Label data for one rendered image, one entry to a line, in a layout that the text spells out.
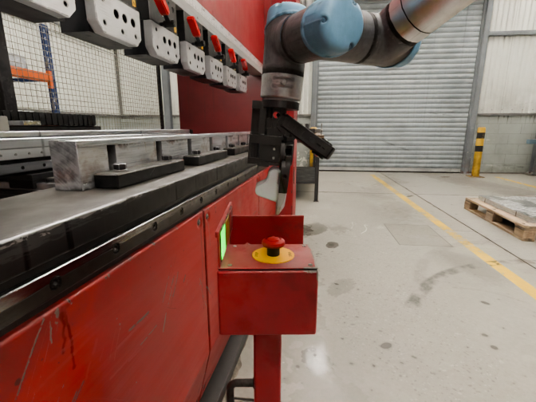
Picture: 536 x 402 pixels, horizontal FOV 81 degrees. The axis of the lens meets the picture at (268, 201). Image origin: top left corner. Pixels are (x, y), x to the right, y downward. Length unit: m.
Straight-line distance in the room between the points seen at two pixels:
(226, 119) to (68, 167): 1.75
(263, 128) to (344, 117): 6.96
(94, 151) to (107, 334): 0.35
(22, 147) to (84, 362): 0.57
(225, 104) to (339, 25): 1.91
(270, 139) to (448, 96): 7.57
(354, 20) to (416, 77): 7.39
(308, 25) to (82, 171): 0.48
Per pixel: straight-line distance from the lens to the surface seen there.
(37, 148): 0.99
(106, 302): 0.59
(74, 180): 0.70
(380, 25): 0.57
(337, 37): 0.48
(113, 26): 0.80
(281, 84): 0.57
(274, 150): 0.57
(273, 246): 0.52
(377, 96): 7.65
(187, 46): 1.12
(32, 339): 0.50
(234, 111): 2.33
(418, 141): 7.88
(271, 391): 0.73
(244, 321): 0.55
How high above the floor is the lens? 0.99
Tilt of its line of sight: 13 degrees down
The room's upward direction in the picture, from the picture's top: straight up
